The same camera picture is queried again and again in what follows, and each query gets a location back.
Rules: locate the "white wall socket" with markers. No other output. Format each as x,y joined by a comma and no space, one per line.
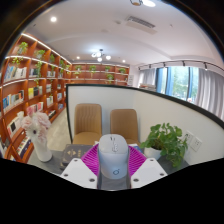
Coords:
196,144
188,137

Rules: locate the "grey curtain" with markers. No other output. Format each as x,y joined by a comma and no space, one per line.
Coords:
211,91
146,77

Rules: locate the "pink and white flower bouquet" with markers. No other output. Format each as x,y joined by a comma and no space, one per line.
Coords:
36,125

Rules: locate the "ceiling chandelier lamp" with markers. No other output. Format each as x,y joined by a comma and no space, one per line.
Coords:
100,56

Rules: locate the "dark blue hardcover book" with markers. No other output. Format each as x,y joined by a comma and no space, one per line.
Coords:
73,151

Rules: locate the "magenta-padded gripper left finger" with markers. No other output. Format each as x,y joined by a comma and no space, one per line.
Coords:
78,171

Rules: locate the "glass window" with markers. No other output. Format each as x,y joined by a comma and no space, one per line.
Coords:
178,81

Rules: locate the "orange wooden bookshelf unit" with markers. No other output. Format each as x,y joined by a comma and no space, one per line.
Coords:
30,86

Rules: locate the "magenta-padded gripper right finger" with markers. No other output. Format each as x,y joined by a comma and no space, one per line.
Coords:
150,170

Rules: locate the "tan upholstered chair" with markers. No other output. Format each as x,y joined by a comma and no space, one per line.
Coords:
87,123
124,125

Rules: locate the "ceiling air vent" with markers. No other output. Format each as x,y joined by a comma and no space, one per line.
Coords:
140,24

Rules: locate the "green plant in white pot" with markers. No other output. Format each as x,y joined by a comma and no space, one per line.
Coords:
165,140

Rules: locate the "black ceiling track light rail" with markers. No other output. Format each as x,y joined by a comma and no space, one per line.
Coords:
183,62

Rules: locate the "white jug vase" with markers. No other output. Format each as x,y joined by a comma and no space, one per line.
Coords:
42,153

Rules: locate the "grey white computer mouse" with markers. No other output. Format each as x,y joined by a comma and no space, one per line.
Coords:
113,160

